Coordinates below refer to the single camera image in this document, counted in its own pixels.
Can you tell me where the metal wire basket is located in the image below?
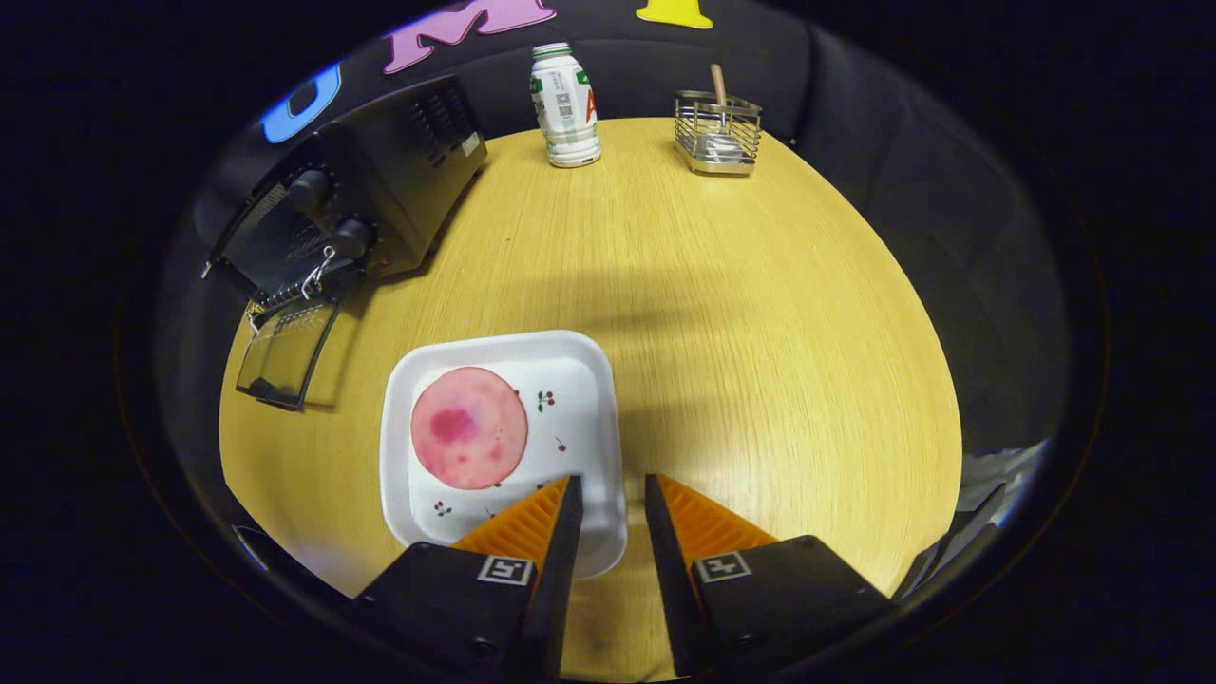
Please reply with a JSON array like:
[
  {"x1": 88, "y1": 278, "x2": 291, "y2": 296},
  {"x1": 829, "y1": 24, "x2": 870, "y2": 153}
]
[{"x1": 674, "y1": 90, "x2": 763, "y2": 176}]

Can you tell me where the white cord loop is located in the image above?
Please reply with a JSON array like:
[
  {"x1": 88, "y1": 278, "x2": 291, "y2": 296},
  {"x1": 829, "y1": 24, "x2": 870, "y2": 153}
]
[{"x1": 302, "y1": 245, "x2": 336, "y2": 301}]

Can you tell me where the white square plate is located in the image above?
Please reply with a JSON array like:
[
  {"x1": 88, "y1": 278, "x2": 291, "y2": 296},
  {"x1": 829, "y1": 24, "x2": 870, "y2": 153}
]
[{"x1": 379, "y1": 330, "x2": 628, "y2": 580}]

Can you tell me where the pink ham slice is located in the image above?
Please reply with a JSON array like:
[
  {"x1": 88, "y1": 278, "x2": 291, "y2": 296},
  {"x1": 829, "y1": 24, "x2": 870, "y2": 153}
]
[{"x1": 410, "y1": 367, "x2": 529, "y2": 491}]

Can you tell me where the black toaster oven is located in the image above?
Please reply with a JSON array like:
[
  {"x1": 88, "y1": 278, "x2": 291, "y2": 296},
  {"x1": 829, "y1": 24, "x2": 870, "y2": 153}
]
[{"x1": 201, "y1": 74, "x2": 489, "y2": 411}]

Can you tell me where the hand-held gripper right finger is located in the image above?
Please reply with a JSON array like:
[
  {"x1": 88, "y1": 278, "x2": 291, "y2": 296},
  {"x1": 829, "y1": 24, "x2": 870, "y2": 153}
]
[{"x1": 644, "y1": 473, "x2": 894, "y2": 681}]

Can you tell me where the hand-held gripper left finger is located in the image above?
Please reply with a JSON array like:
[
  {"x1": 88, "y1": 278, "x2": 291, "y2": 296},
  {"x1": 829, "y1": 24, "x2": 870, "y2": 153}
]
[{"x1": 351, "y1": 475, "x2": 585, "y2": 684}]

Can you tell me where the white green drink bottle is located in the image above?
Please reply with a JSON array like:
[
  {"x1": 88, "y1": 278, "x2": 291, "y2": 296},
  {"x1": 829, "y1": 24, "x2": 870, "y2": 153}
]
[{"x1": 530, "y1": 42, "x2": 602, "y2": 169}]

